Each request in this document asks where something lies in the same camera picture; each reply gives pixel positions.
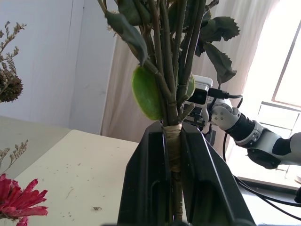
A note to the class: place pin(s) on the beige curtain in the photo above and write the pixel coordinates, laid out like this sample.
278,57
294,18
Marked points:
122,99

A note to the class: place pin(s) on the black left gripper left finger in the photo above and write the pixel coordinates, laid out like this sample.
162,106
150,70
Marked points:
143,179

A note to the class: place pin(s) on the red and dried flower bouquet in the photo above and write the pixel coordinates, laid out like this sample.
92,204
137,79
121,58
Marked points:
18,202

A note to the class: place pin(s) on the brown window frame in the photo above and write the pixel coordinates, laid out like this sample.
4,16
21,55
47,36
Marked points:
285,70

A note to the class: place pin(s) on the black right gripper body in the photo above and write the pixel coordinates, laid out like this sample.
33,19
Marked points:
196,116

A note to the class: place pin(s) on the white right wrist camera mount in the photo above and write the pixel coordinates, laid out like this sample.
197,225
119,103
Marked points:
204,83

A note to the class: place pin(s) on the green stemmed flower bouquet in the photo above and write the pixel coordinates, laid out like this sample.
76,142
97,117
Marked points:
164,70

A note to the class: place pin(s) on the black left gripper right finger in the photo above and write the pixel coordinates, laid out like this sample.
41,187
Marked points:
207,183

